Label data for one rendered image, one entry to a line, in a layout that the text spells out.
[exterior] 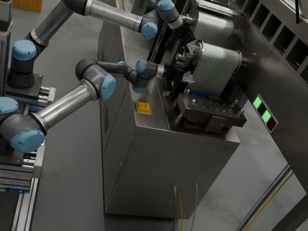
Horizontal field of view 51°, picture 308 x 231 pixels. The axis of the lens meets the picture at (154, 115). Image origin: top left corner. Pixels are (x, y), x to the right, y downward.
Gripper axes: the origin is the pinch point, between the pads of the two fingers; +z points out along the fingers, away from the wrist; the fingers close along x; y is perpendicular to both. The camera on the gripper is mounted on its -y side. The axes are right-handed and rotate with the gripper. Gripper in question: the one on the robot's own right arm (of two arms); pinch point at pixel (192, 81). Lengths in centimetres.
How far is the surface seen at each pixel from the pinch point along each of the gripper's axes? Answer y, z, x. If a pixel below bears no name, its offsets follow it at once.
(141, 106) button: -16.6, -27.7, -11.1
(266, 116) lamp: 9.4, 29.4, -35.7
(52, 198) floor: -109, -64, -10
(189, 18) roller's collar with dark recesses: 26.2, -6.3, 28.4
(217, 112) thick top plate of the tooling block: -6.0, 14.2, -18.4
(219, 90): -1.7, 19.5, -0.2
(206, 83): 1.3, 9.1, -0.3
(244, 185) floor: -109, 109, 22
